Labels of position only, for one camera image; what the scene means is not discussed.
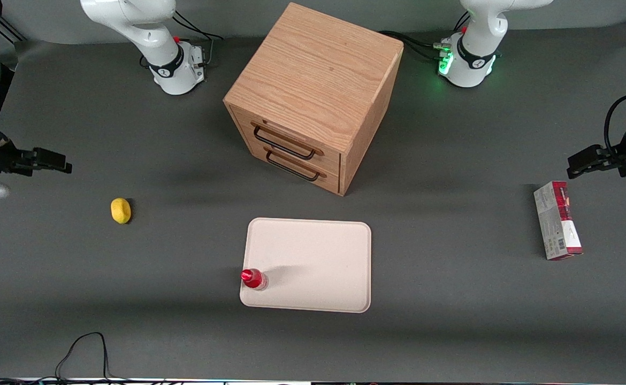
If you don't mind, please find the red coke bottle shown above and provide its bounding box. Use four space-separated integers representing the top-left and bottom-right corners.
240 268 269 291

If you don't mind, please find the cream plastic tray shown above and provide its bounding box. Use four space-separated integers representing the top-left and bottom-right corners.
239 217 372 314

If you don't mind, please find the grey and red carton box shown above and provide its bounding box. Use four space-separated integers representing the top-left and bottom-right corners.
533 181 584 261

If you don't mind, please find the yellow lemon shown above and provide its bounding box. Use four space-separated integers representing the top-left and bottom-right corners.
111 197 132 225

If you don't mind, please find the wooden drawer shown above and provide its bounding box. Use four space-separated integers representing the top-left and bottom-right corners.
237 140 341 195
231 106 342 173

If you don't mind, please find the wooden drawer cabinet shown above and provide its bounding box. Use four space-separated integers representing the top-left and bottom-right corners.
223 2 404 197

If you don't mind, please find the black looped table cable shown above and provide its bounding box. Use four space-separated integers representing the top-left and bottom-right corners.
55 332 112 383

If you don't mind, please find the black left arm base cable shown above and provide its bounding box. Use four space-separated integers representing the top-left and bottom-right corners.
378 11 472 61

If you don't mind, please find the black metal drawer handle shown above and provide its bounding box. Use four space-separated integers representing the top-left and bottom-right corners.
265 150 322 183
252 124 318 161

